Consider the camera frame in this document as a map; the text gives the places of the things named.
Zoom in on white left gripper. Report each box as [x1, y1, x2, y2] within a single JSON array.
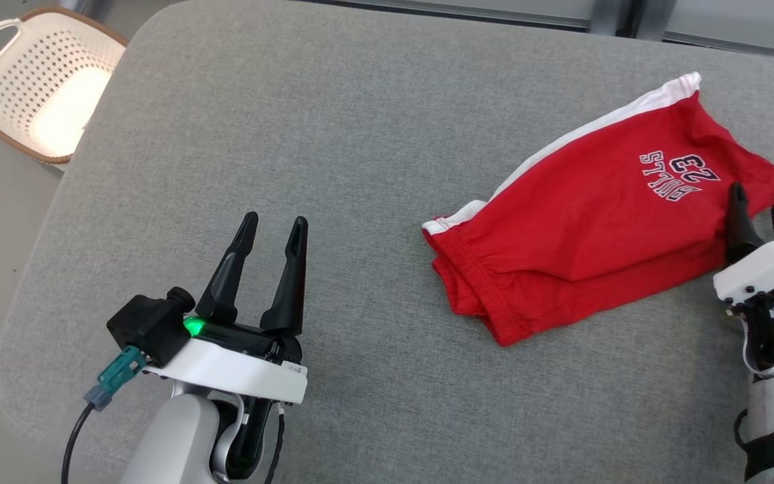
[[144, 211, 310, 406]]

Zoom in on red shorts with white stripe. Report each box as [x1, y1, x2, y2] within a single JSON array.
[[421, 71, 774, 348]]

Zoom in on white perforated laundry basket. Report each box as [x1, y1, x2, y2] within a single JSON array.
[[0, 6, 130, 166]]

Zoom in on thin black cable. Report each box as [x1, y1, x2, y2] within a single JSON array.
[[263, 402, 288, 484], [733, 406, 765, 450]]

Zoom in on black cable with teal connector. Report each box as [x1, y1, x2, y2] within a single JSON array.
[[60, 346, 148, 484]]

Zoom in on grey metal frame post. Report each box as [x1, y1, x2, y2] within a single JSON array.
[[589, 0, 667, 38]]

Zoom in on grey metal floor rail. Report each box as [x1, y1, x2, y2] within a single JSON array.
[[320, 0, 774, 63]]

